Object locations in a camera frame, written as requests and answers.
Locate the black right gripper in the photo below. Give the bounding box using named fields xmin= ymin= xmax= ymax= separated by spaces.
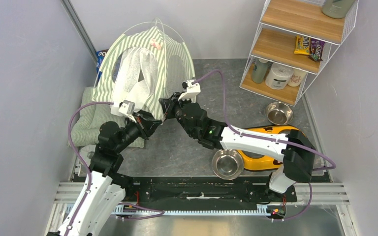
xmin=159 ymin=91 xmax=196 ymax=138

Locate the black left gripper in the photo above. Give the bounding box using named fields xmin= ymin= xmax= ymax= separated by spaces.
xmin=115 ymin=112 xmax=162 ymax=153

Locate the green striped pet tent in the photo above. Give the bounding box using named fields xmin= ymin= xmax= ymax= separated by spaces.
xmin=92 ymin=27 xmax=195 ymax=120

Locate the green checked pet cushion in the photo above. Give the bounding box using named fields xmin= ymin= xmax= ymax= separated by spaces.
xmin=67 ymin=86 xmax=146 ymax=149

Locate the thin white tent pole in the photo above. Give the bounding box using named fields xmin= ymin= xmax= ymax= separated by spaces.
xmin=93 ymin=18 xmax=188 ymax=89

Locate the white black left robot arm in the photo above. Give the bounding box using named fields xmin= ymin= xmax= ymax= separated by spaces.
xmin=48 ymin=111 xmax=162 ymax=236

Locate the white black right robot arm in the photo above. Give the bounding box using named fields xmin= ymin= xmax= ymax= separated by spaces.
xmin=159 ymin=93 xmax=315 ymax=201

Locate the yellow pet bowl holder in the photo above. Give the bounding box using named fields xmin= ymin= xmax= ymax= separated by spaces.
xmin=237 ymin=125 xmax=303 ymax=172

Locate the steel bowl front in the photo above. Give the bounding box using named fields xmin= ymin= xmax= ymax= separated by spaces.
xmin=212 ymin=149 xmax=244 ymax=180

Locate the blue Doritos chip bag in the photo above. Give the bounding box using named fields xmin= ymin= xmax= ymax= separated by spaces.
xmin=96 ymin=49 xmax=108 ymax=83

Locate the green bottle lower shelf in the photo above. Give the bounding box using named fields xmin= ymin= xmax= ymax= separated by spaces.
xmin=251 ymin=59 xmax=269 ymax=84

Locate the green bottle shelf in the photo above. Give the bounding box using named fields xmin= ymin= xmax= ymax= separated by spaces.
xmin=321 ymin=0 xmax=356 ymax=19
xmin=251 ymin=59 xmax=269 ymax=84

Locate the steel bowl near shelf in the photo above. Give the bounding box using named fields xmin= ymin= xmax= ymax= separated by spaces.
xmin=265 ymin=102 xmax=294 ymax=125

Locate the white toilet paper roll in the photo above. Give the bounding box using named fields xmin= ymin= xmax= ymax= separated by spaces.
xmin=265 ymin=63 xmax=294 ymax=90

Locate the cream printed cup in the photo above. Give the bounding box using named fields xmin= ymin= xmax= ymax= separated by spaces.
xmin=287 ymin=69 xmax=308 ymax=87

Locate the yellow candy bag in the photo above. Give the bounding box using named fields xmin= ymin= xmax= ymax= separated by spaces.
xmin=294 ymin=35 xmax=311 ymax=56

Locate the dark purple candy bag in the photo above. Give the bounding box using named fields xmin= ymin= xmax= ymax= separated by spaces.
xmin=309 ymin=38 xmax=325 ymax=62

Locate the green bottle top shelf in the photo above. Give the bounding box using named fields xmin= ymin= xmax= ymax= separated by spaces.
xmin=321 ymin=0 xmax=356 ymax=19

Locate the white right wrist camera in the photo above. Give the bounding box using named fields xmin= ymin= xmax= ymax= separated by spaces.
xmin=178 ymin=80 xmax=201 ymax=103

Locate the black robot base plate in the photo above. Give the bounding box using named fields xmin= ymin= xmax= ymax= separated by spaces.
xmin=126 ymin=176 xmax=298 ymax=204

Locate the white wire wooden shelf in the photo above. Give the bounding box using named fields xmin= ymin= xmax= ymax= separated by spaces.
xmin=240 ymin=0 xmax=359 ymax=106

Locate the aluminium rail frame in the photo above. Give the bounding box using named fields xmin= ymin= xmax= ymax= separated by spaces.
xmin=44 ymin=182 xmax=361 ymax=236

